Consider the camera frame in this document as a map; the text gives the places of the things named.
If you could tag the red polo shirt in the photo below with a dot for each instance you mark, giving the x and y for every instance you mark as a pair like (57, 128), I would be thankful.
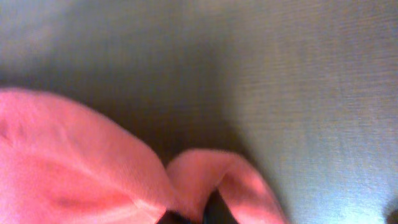
(62, 162)

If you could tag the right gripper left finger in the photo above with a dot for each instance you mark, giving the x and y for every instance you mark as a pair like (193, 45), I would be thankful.
(171, 217)

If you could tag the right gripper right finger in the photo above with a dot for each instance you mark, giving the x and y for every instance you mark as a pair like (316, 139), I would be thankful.
(217, 212)

